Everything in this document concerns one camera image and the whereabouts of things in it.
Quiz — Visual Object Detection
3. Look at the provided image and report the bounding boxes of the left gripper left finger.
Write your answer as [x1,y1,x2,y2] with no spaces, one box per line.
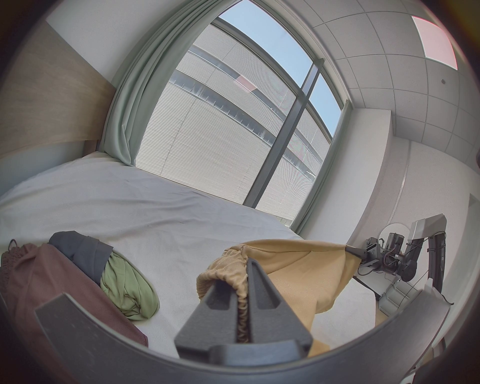
[174,280,242,363]

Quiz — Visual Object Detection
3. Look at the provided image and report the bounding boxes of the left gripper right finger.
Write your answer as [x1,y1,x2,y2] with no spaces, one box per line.
[245,258,314,361]

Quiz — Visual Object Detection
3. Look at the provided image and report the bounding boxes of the tan shorts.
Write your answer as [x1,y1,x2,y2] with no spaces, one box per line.
[196,238,377,357]

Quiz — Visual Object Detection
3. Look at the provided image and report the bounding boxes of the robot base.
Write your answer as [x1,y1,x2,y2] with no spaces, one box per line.
[377,279,417,319]

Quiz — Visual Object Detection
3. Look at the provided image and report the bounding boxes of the bed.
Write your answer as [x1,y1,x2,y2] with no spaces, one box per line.
[0,20,379,361]

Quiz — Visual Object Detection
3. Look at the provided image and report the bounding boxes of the green garment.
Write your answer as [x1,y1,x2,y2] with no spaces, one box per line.
[100,250,161,322]

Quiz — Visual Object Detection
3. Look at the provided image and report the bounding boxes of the grey-green curtain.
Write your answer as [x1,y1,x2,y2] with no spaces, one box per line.
[98,0,233,167]
[290,99,352,239]

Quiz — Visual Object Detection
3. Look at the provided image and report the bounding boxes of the dark blue garment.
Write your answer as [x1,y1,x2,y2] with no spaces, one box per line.
[49,230,114,286]

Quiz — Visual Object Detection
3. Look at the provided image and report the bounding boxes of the maroon garment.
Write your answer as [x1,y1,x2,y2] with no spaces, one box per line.
[0,240,149,347]

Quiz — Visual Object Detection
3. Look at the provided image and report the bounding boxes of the window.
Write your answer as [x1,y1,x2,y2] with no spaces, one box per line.
[135,0,351,230]

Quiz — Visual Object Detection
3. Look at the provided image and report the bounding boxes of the ceiling light panel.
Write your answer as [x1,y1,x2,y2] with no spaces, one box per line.
[411,15,459,71]

